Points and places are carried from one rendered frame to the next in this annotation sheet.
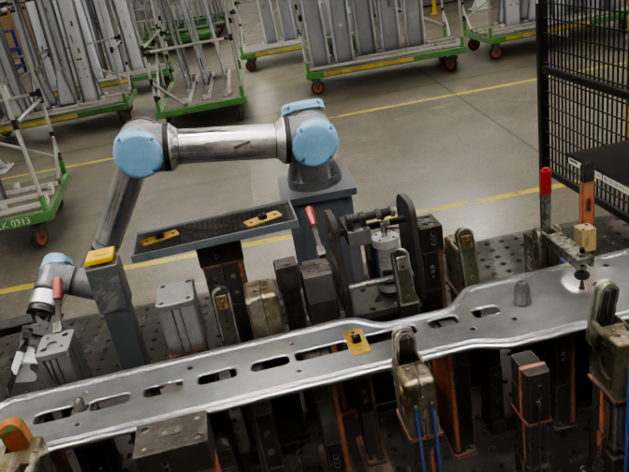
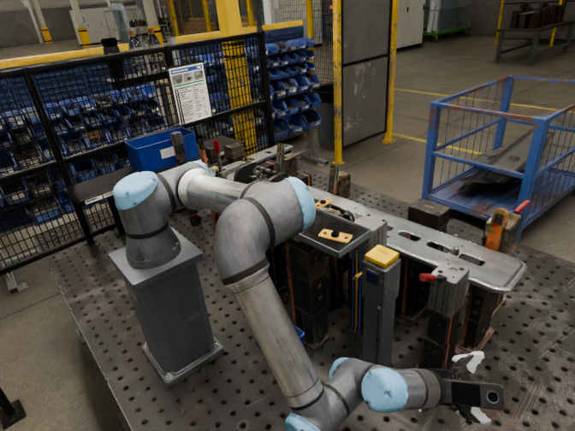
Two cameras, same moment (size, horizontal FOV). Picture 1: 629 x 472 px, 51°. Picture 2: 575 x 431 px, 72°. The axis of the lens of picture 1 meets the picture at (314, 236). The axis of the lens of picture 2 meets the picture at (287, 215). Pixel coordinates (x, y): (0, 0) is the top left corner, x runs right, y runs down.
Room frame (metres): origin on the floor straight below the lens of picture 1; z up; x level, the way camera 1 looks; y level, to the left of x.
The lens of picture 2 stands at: (1.98, 0.98, 1.72)
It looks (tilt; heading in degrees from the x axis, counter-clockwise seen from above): 29 degrees down; 234
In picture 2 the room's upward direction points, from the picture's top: 5 degrees counter-clockwise
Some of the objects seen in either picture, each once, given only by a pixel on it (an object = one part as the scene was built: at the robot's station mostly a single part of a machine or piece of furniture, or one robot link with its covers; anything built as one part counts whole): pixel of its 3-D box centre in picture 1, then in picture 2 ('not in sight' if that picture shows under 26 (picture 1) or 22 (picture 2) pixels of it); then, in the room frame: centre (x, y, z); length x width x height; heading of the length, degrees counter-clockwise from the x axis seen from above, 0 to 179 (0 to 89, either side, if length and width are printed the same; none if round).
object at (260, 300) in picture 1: (276, 363); (328, 260); (1.21, 0.13, 0.89); 0.13 x 0.11 x 0.38; 6
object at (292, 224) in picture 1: (214, 229); (304, 221); (1.38, 0.22, 1.16); 0.37 x 0.14 x 0.02; 96
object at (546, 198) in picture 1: (546, 202); (218, 157); (1.26, -0.49, 1.13); 0.04 x 0.02 x 0.16; 96
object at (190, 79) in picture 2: not in sight; (190, 93); (1.07, -1.07, 1.30); 0.23 x 0.02 x 0.31; 6
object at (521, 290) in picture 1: (521, 294); not in sight; (1.11, -0.38, 1.02); 0.03 x 0.03 x 0.07
